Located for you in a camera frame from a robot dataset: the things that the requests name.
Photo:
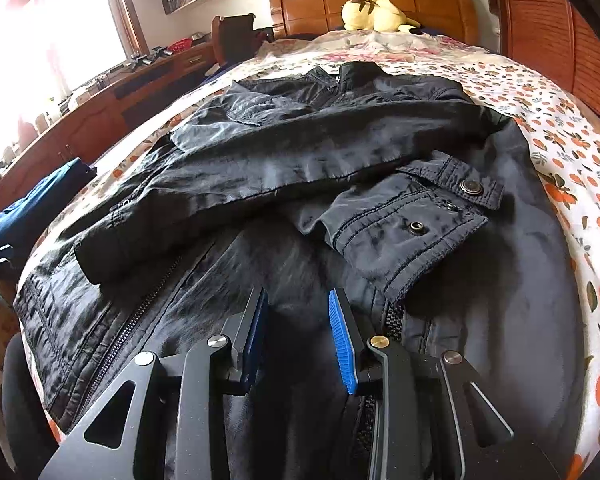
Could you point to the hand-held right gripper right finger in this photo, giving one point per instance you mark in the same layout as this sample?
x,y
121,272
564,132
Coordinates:
x,y
342,345

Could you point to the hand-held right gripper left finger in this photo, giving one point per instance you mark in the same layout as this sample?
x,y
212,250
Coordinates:
x,y
255,340

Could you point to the black jacket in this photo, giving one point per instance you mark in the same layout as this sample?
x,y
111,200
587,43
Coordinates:
x,y
330,160

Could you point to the folded blue cloth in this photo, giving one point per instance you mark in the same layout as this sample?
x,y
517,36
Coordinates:
x,y
35,205

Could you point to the black curved object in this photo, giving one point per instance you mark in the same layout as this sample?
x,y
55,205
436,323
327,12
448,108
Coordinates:
x,y
20,400

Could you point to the wooden desk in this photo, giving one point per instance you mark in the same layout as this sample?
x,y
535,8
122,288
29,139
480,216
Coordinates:
x,y
95,120

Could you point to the window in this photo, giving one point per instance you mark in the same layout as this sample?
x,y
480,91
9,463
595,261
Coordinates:
x,y
55,35

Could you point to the black desk gadgets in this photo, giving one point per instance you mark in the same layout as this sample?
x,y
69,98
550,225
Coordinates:
x,y
150,56

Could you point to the red basket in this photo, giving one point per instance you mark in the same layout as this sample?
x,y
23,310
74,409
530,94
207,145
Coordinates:
x,y
177,46

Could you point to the orange print bedsheet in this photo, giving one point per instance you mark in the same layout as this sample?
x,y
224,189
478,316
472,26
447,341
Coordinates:
x,y
570,160

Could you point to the floral quilt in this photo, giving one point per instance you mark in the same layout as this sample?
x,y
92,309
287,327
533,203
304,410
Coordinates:
x,y
405,52

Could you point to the wooden chair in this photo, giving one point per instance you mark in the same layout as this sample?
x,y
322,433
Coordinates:
x,y
235,40

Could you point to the dark blue bed sheet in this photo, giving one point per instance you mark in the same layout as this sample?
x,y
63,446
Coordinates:
x,y
437,29

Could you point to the yellow plush toy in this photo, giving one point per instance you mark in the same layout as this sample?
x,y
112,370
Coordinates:
x,y
375,15

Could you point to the wooden bed headboard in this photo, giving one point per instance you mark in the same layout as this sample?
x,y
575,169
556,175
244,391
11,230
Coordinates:
x,y
310,5

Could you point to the wooden louvered wardrobe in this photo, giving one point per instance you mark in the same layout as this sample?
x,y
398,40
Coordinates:
x,y
545,25

